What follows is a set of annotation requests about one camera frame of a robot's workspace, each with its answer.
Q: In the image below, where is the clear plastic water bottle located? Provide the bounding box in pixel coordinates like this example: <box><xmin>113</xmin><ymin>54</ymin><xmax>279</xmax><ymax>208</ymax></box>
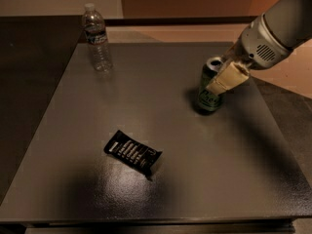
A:
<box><xmin>82</xmin><ymin>3</ymin><xmax>113</xmax><ymax>72</ymax></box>

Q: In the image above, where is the green soda can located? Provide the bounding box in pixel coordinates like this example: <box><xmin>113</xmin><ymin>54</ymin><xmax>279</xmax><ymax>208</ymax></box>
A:
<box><xmin>197</xmin><ymin>57</ymin><xmax>223</xmax><ymax>113</ymax></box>

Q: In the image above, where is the black snack wrapper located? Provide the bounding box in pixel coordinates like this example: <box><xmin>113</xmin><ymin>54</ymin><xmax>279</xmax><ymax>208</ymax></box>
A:
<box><xmin>103</xmin><ymin>131</ymin><xmax>162</xmax><ymax>176</ymax></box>

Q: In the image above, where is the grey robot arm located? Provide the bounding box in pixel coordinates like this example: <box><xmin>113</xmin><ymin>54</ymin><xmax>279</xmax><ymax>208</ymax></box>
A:
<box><xmin>206</xmin><ymin>0</ymin><xmax>312</xmax><ymax>96</ymax></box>

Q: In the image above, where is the tan taped gripper finger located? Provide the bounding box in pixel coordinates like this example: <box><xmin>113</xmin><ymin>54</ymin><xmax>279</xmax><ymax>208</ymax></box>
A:
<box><xmin>206</xmin><ymin>61</ymin><xmax>250</xmax><ymax>96</ymax></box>
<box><xmin>222</xmin><ymin>42</ymin><xmax>244</xmax><ymax>63</ymax></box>

